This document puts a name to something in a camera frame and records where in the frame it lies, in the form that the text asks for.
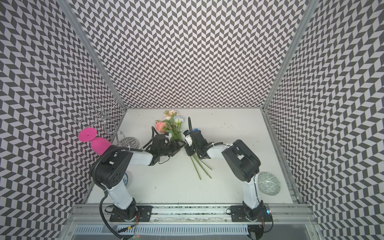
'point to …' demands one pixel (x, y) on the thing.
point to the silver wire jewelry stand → (98, 111)
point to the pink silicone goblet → (100, 145)
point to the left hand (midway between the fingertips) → (184, 146)
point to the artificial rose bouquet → (171, 124)
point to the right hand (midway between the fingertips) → (186, 148)
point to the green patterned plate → (268, 183)
